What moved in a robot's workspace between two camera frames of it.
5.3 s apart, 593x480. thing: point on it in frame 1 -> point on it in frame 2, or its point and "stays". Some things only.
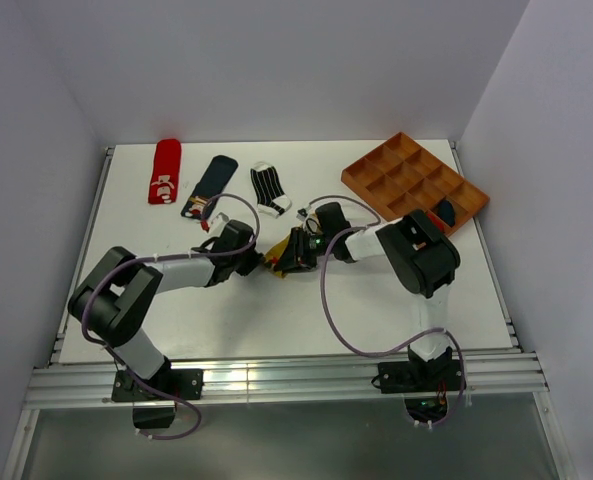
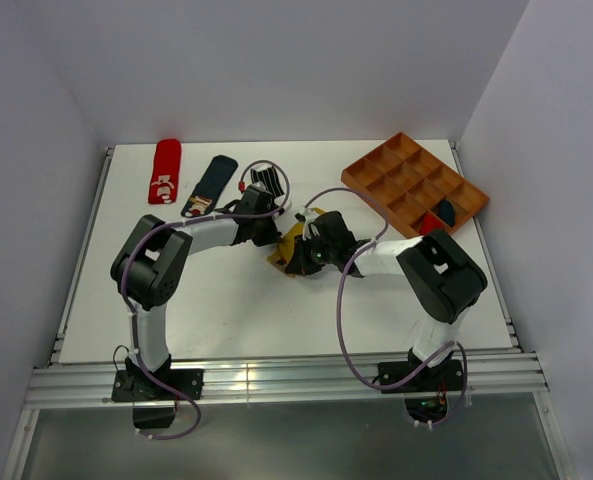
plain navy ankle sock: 446,211 stays
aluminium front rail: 239,381 stays
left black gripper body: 246,262 -> 264,232
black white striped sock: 269,192 stays
